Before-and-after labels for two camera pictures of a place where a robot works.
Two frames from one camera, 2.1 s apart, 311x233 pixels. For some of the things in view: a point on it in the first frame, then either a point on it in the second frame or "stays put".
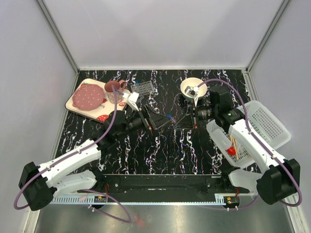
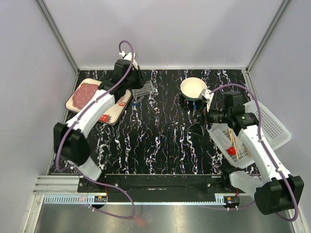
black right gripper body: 193,109 → 202,116
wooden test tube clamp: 235,145 stays put
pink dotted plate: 88,97 stays put
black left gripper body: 147,122 → 134,81
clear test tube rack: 143,88 stays put
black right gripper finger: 186,123 → 196,128
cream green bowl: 193,82 stays put
